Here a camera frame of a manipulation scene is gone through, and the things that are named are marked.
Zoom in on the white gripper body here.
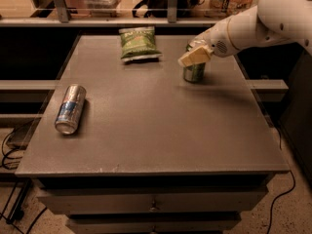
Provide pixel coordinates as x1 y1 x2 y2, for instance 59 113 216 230
195 19 240 58

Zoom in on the silver blue redbull can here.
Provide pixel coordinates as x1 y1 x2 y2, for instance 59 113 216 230
55 84 86 135

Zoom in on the green chip bag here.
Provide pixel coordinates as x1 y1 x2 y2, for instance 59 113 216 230
119 26 162 62

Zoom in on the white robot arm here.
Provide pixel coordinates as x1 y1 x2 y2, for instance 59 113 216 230
178 0 312 67

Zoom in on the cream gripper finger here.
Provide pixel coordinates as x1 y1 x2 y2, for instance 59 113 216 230
187 38 208 49
178 45 214 67

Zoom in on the grey metal shelf rail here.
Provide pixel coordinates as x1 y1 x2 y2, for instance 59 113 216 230
0 0 222 27

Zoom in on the green soda can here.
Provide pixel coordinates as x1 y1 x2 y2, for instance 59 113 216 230
182 42 207 84

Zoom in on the black floor cable right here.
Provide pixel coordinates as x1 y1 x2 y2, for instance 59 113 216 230
265 127 296 234

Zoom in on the grey drawer cabinet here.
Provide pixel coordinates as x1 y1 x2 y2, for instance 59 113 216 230
17 35 288 234

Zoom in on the black cables left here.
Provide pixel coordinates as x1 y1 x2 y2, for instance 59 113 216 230
0 120 48 234

